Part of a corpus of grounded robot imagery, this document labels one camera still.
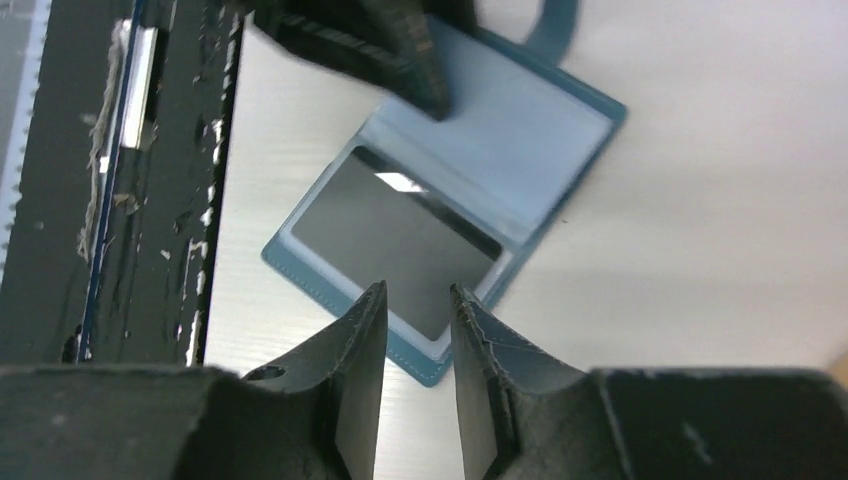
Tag black credit card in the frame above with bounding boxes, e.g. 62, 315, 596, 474
291, 146, 503, 341

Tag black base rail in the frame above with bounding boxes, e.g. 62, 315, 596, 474
1, 1, 244, 366

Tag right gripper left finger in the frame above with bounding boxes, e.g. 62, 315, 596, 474
1, 282, 388, 479

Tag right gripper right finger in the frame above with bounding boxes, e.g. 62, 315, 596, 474
451, 285, 847, 479

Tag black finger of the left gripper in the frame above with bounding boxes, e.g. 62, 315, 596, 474
251, 0, 477, 121

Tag white slotted cable duct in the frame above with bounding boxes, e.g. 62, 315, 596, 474
1, 0, 51, 261

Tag teal card holder wallet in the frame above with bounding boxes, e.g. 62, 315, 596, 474
262, 1, 627, 387

